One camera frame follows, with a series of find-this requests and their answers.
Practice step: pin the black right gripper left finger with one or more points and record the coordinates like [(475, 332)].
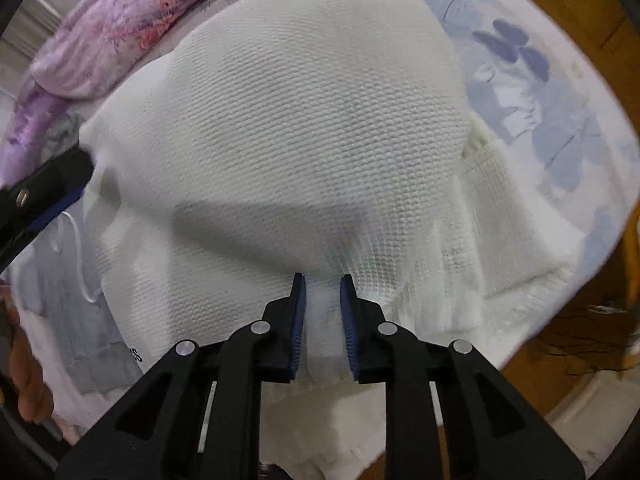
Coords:
[(195, 414)]

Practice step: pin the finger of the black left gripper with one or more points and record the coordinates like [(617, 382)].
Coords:
[(33, 203)]

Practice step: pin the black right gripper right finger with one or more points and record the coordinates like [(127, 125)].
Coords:
[(449, 412)]

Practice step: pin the white knit sweater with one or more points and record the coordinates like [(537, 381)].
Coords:
[(323, 138)]

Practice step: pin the left hand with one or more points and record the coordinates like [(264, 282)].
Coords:
[(35, 400)]

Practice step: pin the grey hoodie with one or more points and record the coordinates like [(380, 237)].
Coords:
[(68, 294)]

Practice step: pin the purple floral quilt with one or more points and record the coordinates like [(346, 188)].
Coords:
[(96, 45)]

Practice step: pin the white curtain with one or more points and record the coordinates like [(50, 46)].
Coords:
[(26, 25)]

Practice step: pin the white floral bed sheet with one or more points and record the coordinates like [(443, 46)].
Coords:
[(562, 131)]

